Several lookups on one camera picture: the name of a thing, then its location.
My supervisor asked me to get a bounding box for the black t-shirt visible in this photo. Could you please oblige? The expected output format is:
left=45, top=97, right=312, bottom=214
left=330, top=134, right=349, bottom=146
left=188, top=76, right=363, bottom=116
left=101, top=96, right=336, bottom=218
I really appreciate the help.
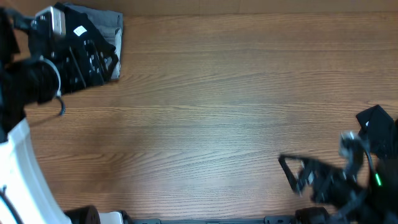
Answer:
left=52, top=2, right=121, bottom=88

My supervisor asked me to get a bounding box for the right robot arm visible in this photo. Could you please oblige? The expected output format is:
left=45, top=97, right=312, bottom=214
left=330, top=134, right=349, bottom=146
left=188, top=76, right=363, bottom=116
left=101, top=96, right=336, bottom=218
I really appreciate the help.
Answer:
left=278, top=154, right=397, bottom=223

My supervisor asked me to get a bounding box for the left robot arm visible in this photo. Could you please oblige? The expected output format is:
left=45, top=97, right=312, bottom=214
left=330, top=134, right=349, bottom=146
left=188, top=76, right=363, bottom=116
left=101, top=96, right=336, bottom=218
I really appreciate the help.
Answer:
left=1, top=4, right=123, bottom=224

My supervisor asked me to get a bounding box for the grey folded garment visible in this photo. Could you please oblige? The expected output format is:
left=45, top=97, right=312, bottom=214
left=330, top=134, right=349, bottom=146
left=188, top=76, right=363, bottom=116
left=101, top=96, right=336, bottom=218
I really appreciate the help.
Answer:
left=64, top=2, right=123, bottom=80

